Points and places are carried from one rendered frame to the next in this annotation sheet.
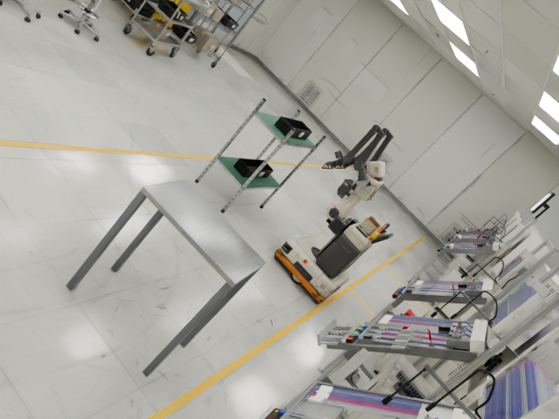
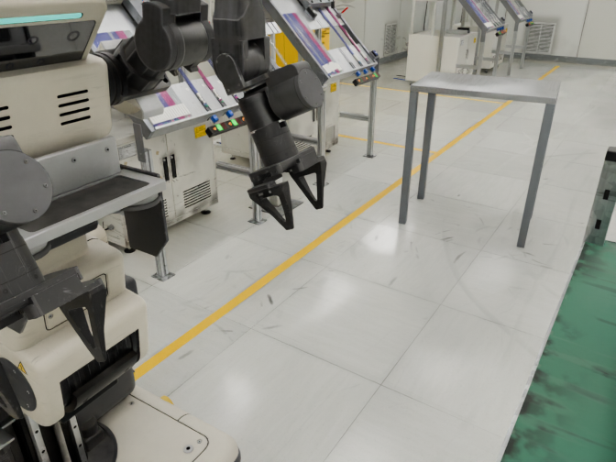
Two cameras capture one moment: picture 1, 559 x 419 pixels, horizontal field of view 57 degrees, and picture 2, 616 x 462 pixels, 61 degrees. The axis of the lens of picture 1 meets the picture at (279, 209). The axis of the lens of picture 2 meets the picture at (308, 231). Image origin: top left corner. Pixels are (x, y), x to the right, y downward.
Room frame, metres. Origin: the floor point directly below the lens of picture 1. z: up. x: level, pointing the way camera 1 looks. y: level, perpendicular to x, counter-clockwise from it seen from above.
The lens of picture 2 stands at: (5.54, 0.19, 1.34)
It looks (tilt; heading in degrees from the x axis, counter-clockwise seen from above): 27 degrees down; 198
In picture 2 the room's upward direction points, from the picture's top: straight up
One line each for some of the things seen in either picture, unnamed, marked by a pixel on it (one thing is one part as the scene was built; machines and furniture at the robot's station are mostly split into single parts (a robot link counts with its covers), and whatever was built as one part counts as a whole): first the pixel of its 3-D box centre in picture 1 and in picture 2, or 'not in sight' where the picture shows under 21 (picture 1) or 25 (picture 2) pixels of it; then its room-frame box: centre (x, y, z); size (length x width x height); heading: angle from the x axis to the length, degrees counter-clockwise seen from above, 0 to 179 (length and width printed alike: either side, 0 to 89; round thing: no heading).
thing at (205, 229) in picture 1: (166, 273); (476, 155); (2.58, 0.22, 0.40); 0.70 x 0.45 x 0.80; 82
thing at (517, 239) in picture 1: (488, 266); not in sight; (7.72, -2.86, 0.95); 1.36 x 0.82 x 1.90; 75
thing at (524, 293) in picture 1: (519, 311); not in sight; (3.16, -1.50, 1.52); 0.51 x 0.13 x 0.27; 165
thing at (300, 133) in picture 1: (294, 128); not in sight; (5.18, 0.45, 1.01); 0.57 x 0.17 x 0.11; 166
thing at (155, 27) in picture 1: (160, 29); not in sight; (7.35, 3.06, 0.30); 0.30 x 0.23 x 0.18; 3
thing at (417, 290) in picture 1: (437, 327); not in sight; (4.61, -1.84, 0.66); 1.01 x 0.73 x 1.31; 75
